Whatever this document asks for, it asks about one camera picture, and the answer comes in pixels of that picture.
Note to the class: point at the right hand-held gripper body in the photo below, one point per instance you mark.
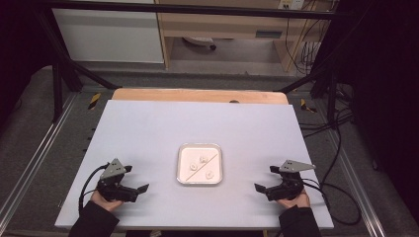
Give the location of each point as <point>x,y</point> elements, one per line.
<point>290,187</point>

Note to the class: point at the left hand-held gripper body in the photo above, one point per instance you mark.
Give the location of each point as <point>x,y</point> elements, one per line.
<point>112,189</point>

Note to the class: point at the small white bead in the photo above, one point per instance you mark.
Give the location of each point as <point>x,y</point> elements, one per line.
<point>209,174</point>
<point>193,167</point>

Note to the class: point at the square white tray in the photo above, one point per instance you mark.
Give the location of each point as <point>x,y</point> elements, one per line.
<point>189,154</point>

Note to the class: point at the person's right hand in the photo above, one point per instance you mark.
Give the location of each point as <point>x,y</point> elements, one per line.
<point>294,202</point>

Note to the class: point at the person's left hand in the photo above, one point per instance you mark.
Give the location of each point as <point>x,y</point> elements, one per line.
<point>106,204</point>

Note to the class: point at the wooden table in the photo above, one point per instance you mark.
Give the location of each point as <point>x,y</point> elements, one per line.
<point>197,95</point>

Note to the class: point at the white cabinet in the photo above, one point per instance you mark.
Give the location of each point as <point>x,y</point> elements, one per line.
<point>108,36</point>

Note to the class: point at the chair base with caster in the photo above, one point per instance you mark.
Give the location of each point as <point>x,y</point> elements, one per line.
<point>199,41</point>

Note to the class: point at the wooden desk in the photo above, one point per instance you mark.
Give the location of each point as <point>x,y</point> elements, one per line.
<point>224,24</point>

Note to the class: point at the white power outlet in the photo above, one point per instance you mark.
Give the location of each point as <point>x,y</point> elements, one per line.
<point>291,4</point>

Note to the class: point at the aluminium floor rail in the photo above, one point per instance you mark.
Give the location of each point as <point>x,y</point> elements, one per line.
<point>36,154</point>
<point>357,184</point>

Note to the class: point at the black metal frame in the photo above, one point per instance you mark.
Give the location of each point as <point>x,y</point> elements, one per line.
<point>197,10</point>

